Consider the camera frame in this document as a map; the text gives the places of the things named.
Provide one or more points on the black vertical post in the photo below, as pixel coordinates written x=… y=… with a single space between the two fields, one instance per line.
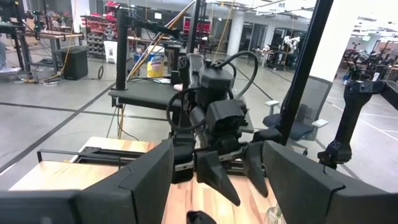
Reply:
x=194 y=28

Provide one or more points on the black floor box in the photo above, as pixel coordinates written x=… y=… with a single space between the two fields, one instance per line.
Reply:
x=74 y=63

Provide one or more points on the black desk monitor pole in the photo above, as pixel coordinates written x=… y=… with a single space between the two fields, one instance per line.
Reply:
x=122 y=49

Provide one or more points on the red parts bin shelf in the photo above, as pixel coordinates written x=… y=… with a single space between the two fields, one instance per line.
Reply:
x=96 y=31

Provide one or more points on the wooden-top workbench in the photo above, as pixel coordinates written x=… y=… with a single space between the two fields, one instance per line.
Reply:
x=46 y=35

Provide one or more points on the office chair with mesh back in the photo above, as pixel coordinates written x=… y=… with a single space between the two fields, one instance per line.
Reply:
x=314 y=99

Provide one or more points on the grey side desk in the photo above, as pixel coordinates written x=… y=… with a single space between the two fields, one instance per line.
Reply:
x=146 y=93

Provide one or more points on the wooden shelf with black frame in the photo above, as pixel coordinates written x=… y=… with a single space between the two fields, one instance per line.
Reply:
x=62 y=175

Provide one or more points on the yellow wipes canister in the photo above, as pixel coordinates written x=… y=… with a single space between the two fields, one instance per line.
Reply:
x=155 y=67

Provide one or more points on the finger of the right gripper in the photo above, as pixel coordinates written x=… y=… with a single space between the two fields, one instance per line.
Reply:
x=255 y=165
x=214 y=174

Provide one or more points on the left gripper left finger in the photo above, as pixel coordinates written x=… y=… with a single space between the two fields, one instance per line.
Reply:
x=140 y=193

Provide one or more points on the white waste bin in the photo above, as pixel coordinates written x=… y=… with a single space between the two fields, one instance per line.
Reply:
x=110 y=51

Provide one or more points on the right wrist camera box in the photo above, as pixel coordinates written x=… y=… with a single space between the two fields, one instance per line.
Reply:
x=224 y=116

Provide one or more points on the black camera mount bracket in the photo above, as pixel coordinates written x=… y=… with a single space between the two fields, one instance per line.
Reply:
x=354 y=102

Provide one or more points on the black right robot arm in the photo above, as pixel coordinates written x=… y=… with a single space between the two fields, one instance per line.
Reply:
x=216 y=81

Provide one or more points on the black aluminium table frame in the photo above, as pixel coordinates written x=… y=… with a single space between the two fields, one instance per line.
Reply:
x=133 y=157

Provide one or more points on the clear glass vase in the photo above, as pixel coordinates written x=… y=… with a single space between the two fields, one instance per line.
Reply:
x=273 y=216

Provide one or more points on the black slanted stand pole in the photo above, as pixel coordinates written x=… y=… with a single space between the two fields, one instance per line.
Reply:
x=306 y=62

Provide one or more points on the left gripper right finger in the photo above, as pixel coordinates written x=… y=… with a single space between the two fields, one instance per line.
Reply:
x=311 y=199

